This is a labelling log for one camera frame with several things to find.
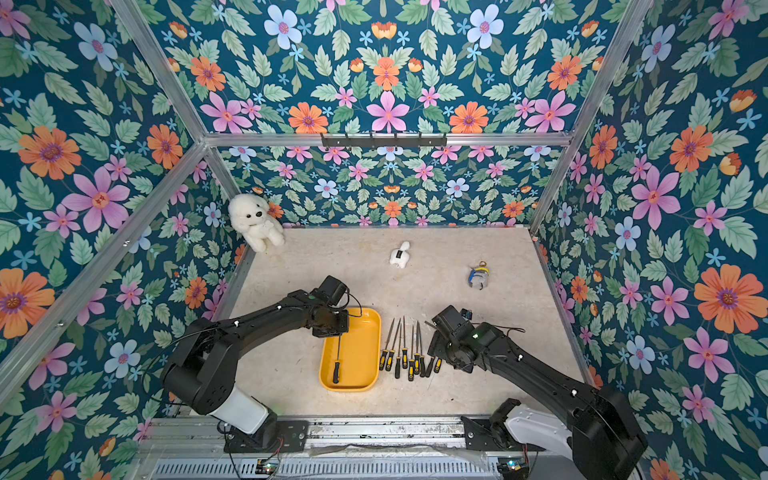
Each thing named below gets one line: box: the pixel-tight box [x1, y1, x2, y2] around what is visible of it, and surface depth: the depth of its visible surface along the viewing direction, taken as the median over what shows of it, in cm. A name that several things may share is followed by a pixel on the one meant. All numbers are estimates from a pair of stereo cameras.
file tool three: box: [395, 324, 402, 379], surface depth 86 cm
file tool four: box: [402, 316, 409, 369], surface depth 88 cm
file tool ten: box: [333, 335, 341, 384], surface depth 84 cm
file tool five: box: [408, 326, 415, 382], surface depth 85 cm
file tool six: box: [414, 320, 421, 375], surface depth 88 cm
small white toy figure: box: [389, 241, 410, 269], surface depth 109 cm
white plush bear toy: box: [228, 193, 285, 253], surface depth 107 cm
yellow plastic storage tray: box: [319, 307, 382, 392], surface depth 86 cm
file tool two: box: [385, 318, 401, 372], surface depth 88 cm
